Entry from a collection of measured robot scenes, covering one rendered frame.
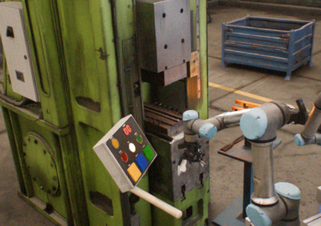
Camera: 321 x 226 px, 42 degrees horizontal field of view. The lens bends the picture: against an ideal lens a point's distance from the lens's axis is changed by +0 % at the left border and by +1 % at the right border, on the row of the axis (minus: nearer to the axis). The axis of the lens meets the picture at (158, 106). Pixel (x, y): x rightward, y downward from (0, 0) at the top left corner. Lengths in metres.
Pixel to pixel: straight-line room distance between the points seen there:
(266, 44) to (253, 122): 4.73
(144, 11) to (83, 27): 0.39
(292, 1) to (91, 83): 8.70
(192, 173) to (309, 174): 1.50
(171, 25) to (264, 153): 1.04
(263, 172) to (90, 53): 1.29
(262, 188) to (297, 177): 2.19
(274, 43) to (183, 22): 3.87
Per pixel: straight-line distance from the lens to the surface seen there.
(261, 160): 1.74
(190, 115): 2.03
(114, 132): 2.11
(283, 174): 4.01
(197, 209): 3.15
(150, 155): 2.29
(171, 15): 2.42
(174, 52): 2.49
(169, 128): 2.60
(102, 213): 3.01
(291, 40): 6.13
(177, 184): 2.76
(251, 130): 1.67
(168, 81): 2.49
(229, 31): 6.60
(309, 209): 3.62
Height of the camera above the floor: 2.14
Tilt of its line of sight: 23 degrees down
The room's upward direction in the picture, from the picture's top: 4 degrees counter-clockwise
